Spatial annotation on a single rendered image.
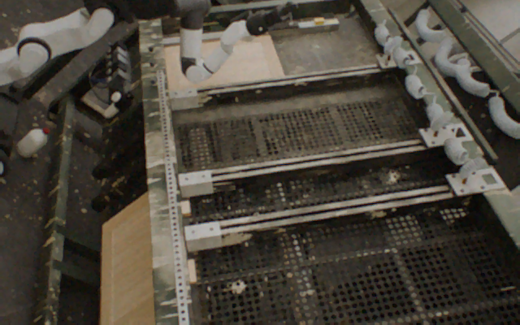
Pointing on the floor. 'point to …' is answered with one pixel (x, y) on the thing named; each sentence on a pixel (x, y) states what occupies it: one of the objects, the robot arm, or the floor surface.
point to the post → (48, 73)
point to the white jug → (32, 142)
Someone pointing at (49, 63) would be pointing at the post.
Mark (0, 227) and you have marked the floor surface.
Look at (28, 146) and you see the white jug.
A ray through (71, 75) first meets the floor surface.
